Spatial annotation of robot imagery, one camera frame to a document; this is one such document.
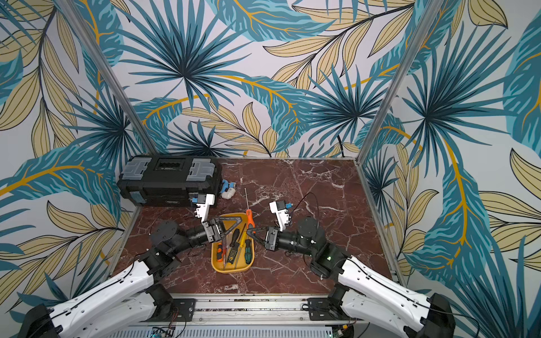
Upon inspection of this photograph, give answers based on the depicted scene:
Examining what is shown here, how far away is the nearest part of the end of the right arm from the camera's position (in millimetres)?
571

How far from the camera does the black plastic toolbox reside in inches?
35.1

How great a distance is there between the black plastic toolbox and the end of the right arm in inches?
14.4
